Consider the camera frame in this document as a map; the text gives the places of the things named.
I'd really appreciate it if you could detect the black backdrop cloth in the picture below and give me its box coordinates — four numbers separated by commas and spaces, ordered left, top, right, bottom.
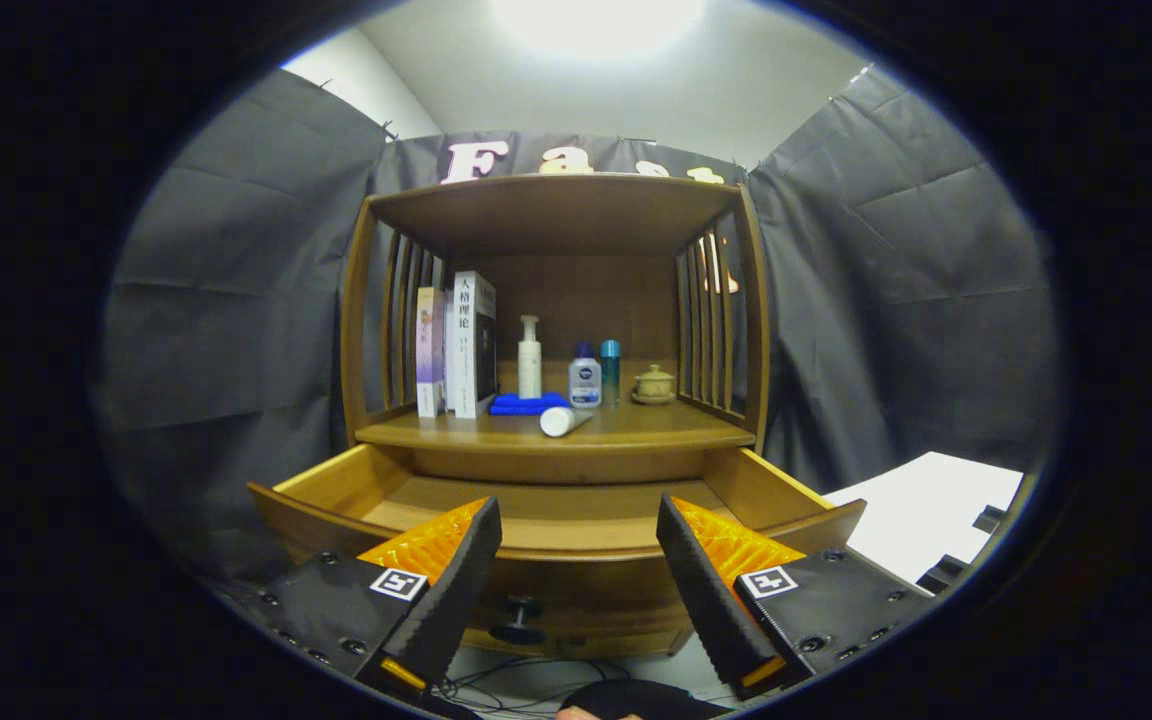
86, 65, 1062, 586

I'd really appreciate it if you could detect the tangle of black cables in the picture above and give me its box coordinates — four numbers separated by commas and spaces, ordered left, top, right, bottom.
431, 655, 637, 716

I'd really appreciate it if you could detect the purple book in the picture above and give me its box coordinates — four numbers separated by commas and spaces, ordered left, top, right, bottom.
416, 287, 447, 418

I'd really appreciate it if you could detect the white board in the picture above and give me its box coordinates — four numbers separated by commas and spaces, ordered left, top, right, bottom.
824, 452, 1025, 586

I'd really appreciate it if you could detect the wooden cabinet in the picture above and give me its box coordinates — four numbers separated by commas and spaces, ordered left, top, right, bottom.
339, 172, 772, 661

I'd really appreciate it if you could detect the person's dark clothing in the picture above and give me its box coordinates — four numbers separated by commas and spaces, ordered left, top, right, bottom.
556, 678, 732, 720

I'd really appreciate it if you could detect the white green cleanser tube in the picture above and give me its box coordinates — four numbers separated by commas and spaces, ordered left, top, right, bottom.
539, 405, 595, 438

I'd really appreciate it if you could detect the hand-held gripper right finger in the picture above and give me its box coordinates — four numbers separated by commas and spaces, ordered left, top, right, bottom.
656, 493, 937, 701

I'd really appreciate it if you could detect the blue folded cloth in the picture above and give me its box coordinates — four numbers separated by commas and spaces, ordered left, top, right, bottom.
488, 391, 571, 417

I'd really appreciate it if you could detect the white book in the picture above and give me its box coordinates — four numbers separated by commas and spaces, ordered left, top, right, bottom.
445, 270, 498, 420

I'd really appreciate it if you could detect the wooden drawer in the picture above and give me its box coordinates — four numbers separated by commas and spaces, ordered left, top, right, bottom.
248, 443, 867, 661

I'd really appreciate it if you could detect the white bottle blue cap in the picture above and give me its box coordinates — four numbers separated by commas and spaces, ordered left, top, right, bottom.
568, 342, 603, 409

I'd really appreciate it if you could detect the ceramic lidded tea cup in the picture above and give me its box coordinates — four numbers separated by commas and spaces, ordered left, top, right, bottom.
632, 364, 678, 405

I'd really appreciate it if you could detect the wooden countertop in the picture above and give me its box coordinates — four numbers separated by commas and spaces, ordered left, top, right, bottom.
354, 398, 757, 453

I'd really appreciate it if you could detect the white pump bottle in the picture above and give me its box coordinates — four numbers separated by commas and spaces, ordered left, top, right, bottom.
518, 315, 543, 400

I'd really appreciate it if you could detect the large ceiling light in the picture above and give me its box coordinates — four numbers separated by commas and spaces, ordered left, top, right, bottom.
491, 0, 707, 61

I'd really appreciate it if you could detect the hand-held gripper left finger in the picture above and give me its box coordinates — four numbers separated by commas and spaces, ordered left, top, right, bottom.
246, 495, 504, 701

